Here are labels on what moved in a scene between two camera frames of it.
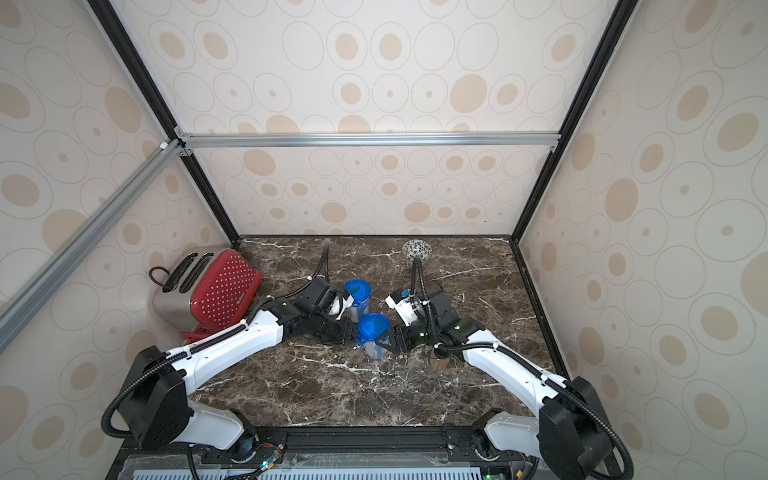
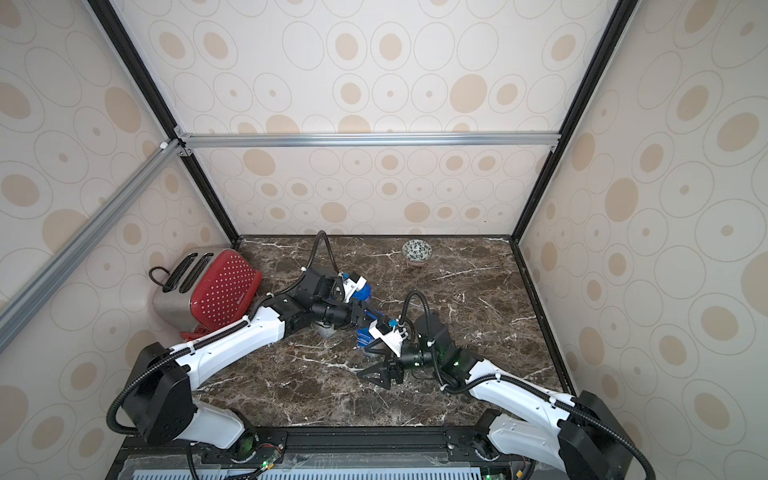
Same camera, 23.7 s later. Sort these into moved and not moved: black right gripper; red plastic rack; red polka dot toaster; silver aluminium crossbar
Moved: black right gripper
Not moved: red polka dot toaster; silver aluminium crossbar; red plastic rack
